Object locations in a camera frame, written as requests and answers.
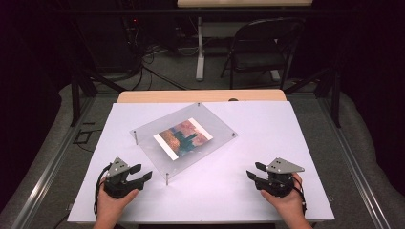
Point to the painted picture print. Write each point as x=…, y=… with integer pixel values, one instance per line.
x=183, y=138

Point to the black metal stand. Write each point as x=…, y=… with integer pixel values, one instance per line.
x=335, y=95
x=75, y=95

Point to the wooden table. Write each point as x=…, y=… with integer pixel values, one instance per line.
x=178, y=96

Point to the white-legged background table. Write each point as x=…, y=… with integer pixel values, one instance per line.
x=200, y=47

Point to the black folding chair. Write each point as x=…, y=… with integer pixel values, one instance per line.
x=258, y=60

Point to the person's left hand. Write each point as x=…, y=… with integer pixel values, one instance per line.
x=110, y=208

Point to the person's right hand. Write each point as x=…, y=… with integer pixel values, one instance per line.
x=289, y=206

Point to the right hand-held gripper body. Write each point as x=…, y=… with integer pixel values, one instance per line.
x=278, y=184

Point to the white board sheet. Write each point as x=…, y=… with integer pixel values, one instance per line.
x=261, y=143

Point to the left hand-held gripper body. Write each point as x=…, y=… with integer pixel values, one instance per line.
x=118, y=183

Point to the aluminium rail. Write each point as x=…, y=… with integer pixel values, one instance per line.
x=356, y=171
x=44, y=178

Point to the clear acrylic photo frame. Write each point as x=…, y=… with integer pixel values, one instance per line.
x=153, y=156

